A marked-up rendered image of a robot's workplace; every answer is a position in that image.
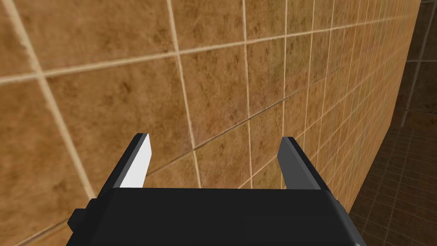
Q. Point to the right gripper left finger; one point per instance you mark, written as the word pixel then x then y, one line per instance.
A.
pixel 135 167

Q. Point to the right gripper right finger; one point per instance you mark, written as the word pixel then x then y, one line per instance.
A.
pixel 298 167

